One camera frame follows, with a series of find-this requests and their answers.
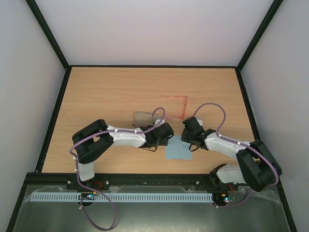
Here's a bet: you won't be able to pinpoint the blue cleaning cloth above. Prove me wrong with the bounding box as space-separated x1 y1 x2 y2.
165 135 192 160

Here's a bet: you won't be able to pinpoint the purple cable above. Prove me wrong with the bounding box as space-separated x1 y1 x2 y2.
69 107 166 230
193 102 278 209

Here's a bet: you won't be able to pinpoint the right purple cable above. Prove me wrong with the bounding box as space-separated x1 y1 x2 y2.
193 102 278 209

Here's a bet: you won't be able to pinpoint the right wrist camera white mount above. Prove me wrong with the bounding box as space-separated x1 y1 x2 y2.
197 118 203 126

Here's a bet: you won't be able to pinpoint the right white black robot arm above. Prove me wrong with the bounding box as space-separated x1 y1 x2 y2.
182 116 282 192

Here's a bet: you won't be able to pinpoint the red transparent sunglasses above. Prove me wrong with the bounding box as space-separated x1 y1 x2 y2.
161 95 187 120

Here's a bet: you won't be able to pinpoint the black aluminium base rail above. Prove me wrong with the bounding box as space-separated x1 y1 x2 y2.
24 172 281 194

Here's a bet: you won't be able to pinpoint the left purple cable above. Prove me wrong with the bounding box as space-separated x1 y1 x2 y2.
69 107 166 230

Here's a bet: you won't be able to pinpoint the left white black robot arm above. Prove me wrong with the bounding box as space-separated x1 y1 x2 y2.
70 119 174 182

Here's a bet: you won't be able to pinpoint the light blue slotted cable duct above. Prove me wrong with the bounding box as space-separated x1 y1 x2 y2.
30 192 213 203

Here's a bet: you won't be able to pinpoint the striped sunglasses case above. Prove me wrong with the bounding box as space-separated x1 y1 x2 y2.
132 112 162 127

